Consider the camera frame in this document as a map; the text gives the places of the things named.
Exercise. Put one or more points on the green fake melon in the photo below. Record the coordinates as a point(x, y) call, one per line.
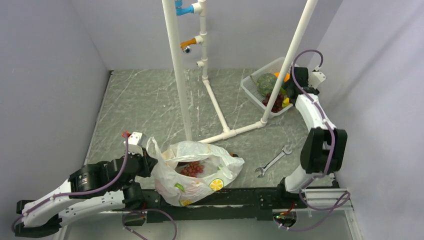
point(265, 83)

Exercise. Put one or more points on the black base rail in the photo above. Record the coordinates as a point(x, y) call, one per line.
point(261, 203)

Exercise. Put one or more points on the purple fake grapes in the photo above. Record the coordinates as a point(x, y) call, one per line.
point(278, 103)

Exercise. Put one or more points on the blue tap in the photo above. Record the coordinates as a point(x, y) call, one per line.
point(180, 10)

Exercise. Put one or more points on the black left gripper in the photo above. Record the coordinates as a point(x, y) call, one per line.
point(148, 163)

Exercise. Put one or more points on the silver metal ball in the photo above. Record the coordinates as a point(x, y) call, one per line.
point(187, 49)

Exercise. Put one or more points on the orange tap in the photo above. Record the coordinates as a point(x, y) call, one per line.
point(184, 44)

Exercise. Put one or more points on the white printed plastic bag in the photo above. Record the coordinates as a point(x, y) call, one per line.
point(178, 190)

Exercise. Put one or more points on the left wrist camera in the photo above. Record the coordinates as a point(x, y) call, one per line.
point(136, 142)

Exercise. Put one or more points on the yellow fake bananas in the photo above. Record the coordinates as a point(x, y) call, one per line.
point(285, 102)

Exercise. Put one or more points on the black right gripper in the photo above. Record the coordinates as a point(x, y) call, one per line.
point(286, 85)

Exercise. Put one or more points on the silver wrench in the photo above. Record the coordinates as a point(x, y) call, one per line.
point(286, 150)

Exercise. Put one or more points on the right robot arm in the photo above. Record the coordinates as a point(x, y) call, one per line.
point(323, 151)

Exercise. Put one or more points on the white plastic basket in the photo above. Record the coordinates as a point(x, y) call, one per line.
point(248, 84)

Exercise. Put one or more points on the red fake grapes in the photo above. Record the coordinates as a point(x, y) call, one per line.
point(192, 169)

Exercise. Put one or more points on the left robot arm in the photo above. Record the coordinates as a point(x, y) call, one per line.
point(94, 188)

